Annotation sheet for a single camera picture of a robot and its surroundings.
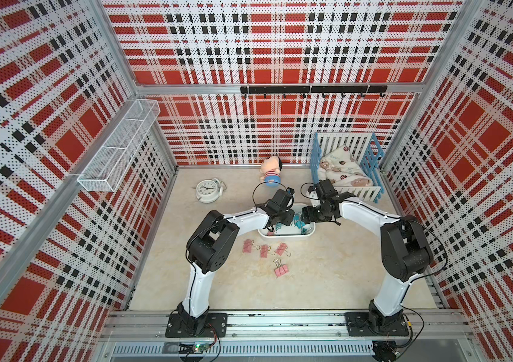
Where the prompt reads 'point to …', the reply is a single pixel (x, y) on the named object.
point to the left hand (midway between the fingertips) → (290, 212)
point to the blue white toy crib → (366, 150)
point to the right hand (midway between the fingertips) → (311, 215)
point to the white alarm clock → (209, 191)
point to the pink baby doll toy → (270, 171)
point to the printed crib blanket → (339, 166)
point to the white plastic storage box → (297, 228)
